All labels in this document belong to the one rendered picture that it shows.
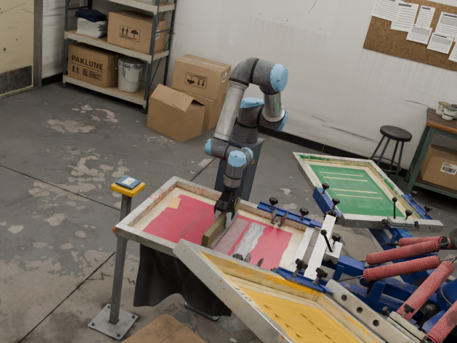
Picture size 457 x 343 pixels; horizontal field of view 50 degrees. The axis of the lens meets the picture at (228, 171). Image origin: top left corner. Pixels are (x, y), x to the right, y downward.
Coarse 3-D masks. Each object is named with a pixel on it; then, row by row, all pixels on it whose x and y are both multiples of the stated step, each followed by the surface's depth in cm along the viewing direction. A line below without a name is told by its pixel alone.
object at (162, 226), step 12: (168, 216) 231; (156, 228) 220; (168, 228) 222; (228, 240) 222; (240, 240) 224; (228, 252) 214; (252, 252) 217; (264, 252) 219; (276, 252) 221; (252, 264) 210; (264, 264) 211; (276, 264) 213
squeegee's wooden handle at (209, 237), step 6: (240, 198) 239; (228, 210) 226; (222, 216) 221; (216, 222) 216; (222, 222) 219; (210, 228) 210; (216, 228) 212; (222, 228) 223; (204, 234) 206; (210, 234) 206; (216, 234) 215; (204, 240) 206; (210, 240) 208; (204, 246) 207
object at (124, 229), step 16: (160, 192) 242; (192, 192) 255; (208, 192) 252; (144, 208) 226; (240, 208) 249; (256, 208) 246; (128, 224) 213; (288, 224) 243; (144, 240) 207; (160, 240) 206; (304, 240) 227; (176, 256) 204
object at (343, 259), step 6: (342, 258) 211; (348, 258) 212; (324, 264) 211; (336, 264) 209; (342, 264) 208; (348, 264) 208; (354, 264) 209; (360, 264) 209; (348, 270) 208; (354, 270) 207; (360, 270) 206; (354, 276) 208
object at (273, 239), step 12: (180, 204) 243; (192, 204) 245; (204, 204) 247; (180, 216) 233; (240, 216) 243; (228, 228) 231; (240, 228) 233; (276, 228) 239; (264, 240) 228; (276, 240) 230; (288, 240) 232
